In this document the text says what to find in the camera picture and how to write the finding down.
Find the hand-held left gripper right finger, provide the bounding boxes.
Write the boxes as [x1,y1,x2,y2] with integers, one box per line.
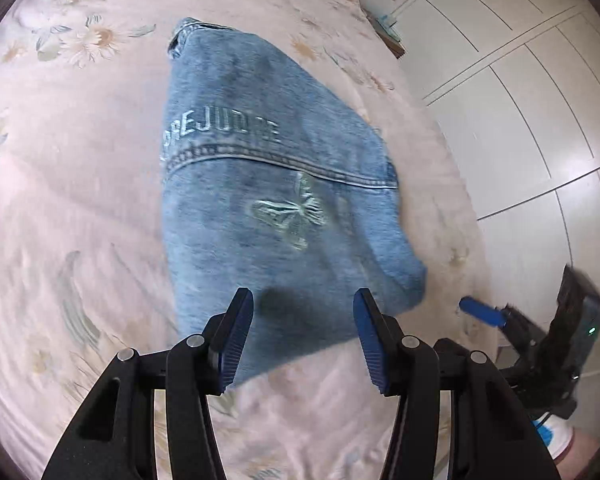
[353,288,562,480]

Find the wooden nightstand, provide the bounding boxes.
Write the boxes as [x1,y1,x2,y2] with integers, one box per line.
[380,35,407,59]

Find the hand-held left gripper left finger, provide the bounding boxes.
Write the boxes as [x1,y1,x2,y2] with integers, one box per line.
[42,287,255,480]

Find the white and blue shoe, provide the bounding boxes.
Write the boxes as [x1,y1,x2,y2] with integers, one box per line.
[529,407,577,462]

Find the floral pink bedsheet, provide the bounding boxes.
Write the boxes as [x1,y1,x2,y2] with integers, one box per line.
[0,0,527,480]

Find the white wardrobe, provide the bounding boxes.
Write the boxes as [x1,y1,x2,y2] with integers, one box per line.
[355,0,600,322]

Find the blue denim jeans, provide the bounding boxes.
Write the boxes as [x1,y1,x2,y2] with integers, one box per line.
[158,17,429,392]

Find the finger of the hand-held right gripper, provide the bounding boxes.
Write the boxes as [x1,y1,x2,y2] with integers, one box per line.
[458,297,548,358]

